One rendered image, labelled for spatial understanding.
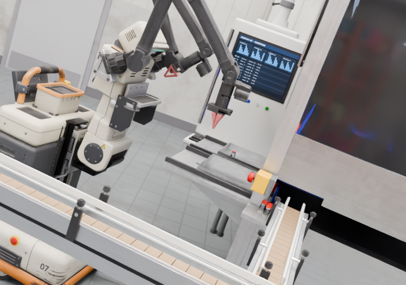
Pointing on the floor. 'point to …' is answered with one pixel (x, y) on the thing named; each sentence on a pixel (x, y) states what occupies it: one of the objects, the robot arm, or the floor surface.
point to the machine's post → (296, 105)
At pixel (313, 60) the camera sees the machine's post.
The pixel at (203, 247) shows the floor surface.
